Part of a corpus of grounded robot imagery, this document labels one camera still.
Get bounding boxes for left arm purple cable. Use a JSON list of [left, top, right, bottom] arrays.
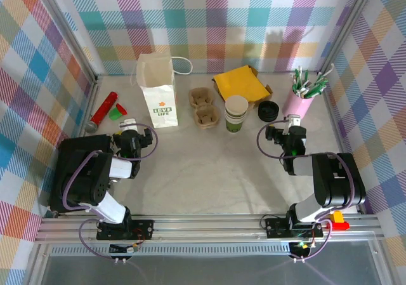
[[62, 123, 159, 261]]

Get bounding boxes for white paper takeout bag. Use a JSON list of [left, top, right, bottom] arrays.
[[131, 52, 193, 129]]

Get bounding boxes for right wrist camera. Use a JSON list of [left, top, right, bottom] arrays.
[[283, 114, 301, 136]]

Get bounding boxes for red and yellow toy block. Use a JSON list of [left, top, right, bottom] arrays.
[[326, 211, 351, 230]]

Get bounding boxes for black box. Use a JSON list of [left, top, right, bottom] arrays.
[[48, 135, 114, 213]]

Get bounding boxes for yellow paper napkins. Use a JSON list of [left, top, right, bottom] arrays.
[[214, 65, 270, 103]]

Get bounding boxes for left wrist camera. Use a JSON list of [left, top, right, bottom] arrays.
[[119, 118, 138, 133]]

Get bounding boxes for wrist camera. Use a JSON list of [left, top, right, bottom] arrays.
[[283, 114, 301, 136], [119, 118, 138, 133]]

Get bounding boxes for slotted grey cable duct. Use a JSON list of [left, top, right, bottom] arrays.
[[50, 245, 292, 256]]

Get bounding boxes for yellow napkins in box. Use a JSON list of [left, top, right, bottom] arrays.
[[211, 65, 274, 110]]

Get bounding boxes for black plastic cup lid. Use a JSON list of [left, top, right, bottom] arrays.
[[258, 100, 280, 117]]

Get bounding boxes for green and red toy cone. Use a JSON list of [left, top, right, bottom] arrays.
[[108, 103, 128, 121]]

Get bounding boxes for small connector board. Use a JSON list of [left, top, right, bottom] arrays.
[[109, 242, 140, 255], [290, 241, 315, 256]]

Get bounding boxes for pink straw holder cup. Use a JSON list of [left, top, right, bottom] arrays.
[[282, 87, 315, 121]]

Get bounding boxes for aluminium frame post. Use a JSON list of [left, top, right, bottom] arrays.
[[317, 0, 376, 75], [37, 0, 100, 84]]

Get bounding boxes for red glitter tube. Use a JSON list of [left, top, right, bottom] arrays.
[[84, 91, 119, 134]]

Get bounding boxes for grey reflective panel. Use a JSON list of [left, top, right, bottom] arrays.
[[41, 255, 381, 285]]

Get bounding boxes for stack of paper cups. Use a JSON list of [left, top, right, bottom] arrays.
[[225, 109, 248, 133]]

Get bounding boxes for brown pulp cup carrier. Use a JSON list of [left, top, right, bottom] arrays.
[[188, 87, 221, 129]]

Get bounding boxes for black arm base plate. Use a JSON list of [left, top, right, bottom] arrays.
[[96, 218, 155, 241], [265, 217, 324, 239]]

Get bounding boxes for aluminium mounting rail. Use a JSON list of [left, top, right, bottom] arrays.
[[34, 214, 381, 244]]

